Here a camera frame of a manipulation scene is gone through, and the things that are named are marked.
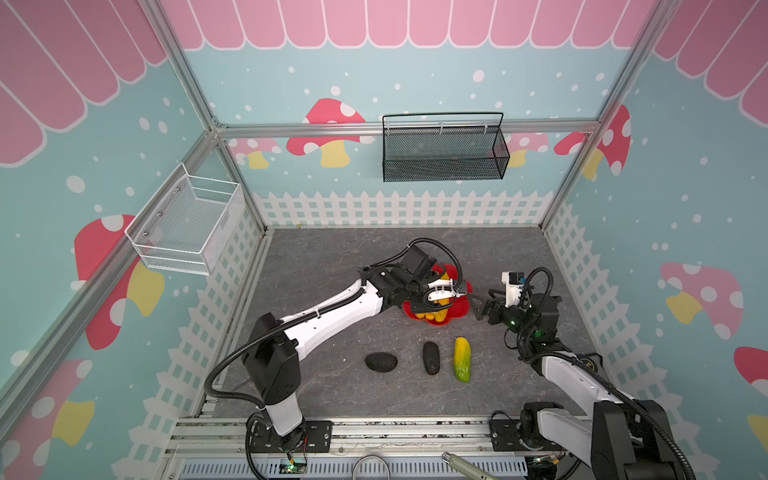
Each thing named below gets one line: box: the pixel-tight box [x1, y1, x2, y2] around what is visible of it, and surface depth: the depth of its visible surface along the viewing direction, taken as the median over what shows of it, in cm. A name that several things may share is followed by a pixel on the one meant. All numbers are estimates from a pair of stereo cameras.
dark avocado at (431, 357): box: [422, 341, 440, 375], surface depth 87 cm
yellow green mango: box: [454, 337, 471, 383], surface depth 85 cm
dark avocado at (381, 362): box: [365, 352, 398, 373], surface depth 85 cm
